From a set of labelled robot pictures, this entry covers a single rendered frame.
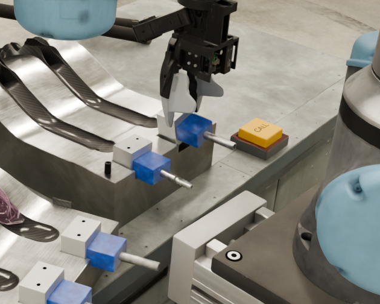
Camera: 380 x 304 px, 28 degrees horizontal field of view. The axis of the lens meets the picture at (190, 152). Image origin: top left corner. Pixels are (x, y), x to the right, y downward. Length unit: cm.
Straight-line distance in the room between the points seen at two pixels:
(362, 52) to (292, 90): 101
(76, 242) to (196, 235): 22
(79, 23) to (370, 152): 21
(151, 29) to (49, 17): 63
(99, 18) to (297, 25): 382
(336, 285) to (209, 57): 49
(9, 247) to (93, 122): 32
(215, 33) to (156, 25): 10
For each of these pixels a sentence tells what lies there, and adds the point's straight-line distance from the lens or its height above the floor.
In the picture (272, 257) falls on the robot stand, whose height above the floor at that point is 104.
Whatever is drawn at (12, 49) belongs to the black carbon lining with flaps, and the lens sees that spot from 138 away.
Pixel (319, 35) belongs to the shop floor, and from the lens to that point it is 424.
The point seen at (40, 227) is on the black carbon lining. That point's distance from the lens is 108.
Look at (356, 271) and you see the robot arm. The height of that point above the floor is 117.
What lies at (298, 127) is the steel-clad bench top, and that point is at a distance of 149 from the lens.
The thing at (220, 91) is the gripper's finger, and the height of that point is 97.
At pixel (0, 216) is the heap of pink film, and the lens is 107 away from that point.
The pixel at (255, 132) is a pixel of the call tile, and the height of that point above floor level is 84.
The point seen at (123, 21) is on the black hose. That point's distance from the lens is 183.
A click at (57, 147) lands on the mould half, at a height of 89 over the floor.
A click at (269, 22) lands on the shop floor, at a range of 433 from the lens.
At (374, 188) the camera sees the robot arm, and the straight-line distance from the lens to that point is 48.
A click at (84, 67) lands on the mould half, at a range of 139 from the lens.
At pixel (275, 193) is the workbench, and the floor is 62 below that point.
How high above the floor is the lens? 149
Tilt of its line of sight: 31 degrees down
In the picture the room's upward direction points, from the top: 6 degrees clockwise
